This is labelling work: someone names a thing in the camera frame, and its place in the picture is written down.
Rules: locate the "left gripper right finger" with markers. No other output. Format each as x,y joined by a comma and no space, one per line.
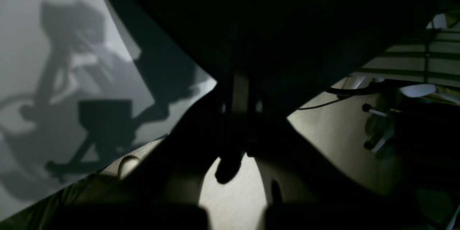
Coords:
303,188

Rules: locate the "black t-shirt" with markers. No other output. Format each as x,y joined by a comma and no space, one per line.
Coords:
291,50

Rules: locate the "aluminium frame rails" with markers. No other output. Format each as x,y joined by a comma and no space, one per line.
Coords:
430,56

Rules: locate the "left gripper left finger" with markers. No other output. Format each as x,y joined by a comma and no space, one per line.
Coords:
163,191

